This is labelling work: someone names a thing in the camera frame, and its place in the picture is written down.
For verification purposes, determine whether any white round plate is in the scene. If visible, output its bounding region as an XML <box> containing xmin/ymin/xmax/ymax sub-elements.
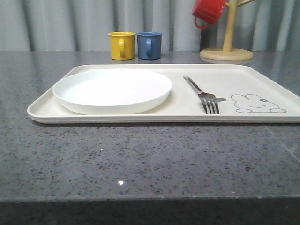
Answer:
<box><xmin>52</xmin><ymin>68</ymin><xmax>173</xmax><ymax>115</ymax></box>

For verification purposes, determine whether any silver metal fork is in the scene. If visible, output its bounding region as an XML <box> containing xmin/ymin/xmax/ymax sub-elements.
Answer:
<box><xmin>183</xmin><ymin>76</ymin><xmax>220</xmax><ymax>114</ymax></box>

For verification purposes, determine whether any blue mug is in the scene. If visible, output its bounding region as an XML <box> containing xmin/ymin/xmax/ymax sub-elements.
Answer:
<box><xmin>137</xmin><ymin>32</ymin><xmax>162</xmax><ymax>60</ymax></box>

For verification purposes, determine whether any yellow mug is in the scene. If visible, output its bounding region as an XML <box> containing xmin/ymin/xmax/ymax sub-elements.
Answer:
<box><xmin>108</xmin><ymin>32</ymin><xmax>135</xmax><ymax>60</ymax></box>

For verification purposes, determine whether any wooden mug tree stand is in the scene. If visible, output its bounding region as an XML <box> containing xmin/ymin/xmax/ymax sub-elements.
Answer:
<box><xmin>200</xmin><ymin>0</ymin><xmax>254</xmax><ymax>61</ymax></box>

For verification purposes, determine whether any red mug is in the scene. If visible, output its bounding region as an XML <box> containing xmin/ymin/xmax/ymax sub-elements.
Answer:
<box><xmin>192</xmin><ymin>0</ymin><xmax>226</xmax><ymax>29</ymax></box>

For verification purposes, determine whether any grey curtain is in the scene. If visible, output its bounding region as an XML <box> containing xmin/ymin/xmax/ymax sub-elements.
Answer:
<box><xmin>0</xmin><ymin>0</ymin><xmax>300</xmax><ymax>52</ymax></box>

